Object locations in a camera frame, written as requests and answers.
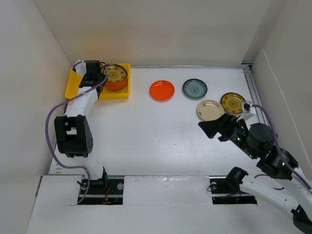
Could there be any yellow plastic bin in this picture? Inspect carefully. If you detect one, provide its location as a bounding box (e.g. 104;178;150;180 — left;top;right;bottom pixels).
65;63;131;100

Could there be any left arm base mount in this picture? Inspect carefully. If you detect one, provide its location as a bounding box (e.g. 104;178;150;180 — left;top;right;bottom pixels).
77;172;125;205

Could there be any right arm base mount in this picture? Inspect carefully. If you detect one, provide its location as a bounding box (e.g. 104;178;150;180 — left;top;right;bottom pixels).
207;175;257;205

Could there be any yellow brown plate front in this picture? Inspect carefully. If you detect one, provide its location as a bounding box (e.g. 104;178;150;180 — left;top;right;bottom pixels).
105;64;128;83

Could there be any yellow brown plate right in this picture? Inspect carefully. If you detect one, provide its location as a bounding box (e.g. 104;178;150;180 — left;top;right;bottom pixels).
220;93;246;115

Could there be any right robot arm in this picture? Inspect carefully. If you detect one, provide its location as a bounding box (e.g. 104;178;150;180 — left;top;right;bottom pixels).
198;113;312;234

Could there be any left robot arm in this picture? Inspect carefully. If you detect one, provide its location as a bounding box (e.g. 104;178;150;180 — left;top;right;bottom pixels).
54;68;108;158

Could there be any yellow brown plate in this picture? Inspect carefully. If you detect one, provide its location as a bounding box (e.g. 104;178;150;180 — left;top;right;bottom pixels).
220;93;246;115
105;64;128;83

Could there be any cream floral plate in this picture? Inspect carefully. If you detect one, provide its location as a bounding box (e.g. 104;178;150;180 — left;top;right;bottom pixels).
197;99;225;121

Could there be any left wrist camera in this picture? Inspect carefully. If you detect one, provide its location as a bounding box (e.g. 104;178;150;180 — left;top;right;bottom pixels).
72;60;103;76

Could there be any blue patterned plate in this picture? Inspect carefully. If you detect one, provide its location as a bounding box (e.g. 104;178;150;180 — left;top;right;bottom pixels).
182;78;208;100

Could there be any orange plate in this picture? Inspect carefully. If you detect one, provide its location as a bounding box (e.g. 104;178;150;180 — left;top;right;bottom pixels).
104;78;128;91
149;80;175;102

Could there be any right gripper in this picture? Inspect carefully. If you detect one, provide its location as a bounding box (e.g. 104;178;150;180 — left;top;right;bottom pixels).
198;112;257;158

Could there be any aluminium rail right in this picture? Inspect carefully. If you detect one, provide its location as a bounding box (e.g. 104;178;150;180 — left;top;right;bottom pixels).
242;64;269;125

